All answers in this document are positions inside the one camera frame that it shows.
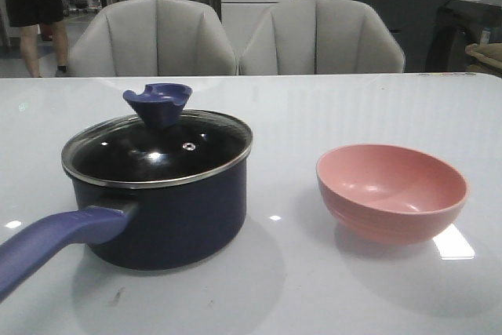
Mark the coloured dots sticker strip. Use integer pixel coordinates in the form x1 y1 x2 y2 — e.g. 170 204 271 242
418 71 476 77

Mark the red bin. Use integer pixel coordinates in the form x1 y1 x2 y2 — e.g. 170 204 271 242
39 24 53 42

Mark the pink plastic bowl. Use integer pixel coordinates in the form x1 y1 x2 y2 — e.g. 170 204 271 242
316 144 469 245

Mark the beige cushion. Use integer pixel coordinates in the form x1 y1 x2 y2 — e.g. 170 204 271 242
465 42 502 78

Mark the right grey upholstered chair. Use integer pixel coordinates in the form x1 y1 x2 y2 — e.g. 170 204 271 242
238 0 406 75

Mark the dark blue saucepan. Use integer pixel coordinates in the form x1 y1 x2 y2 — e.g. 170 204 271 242
0 115 253 300

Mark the glass lid with blue knob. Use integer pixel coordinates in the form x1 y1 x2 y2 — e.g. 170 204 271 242
61 83 253 189

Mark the grey upholstered chair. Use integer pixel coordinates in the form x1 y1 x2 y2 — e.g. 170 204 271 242
238 0 406 75
68 0 238 78

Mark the left grey upholstered chair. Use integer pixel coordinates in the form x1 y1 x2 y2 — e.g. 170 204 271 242
68 0 238 78

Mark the person in black clothes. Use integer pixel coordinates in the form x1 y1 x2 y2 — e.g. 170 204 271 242
5 0 68 78

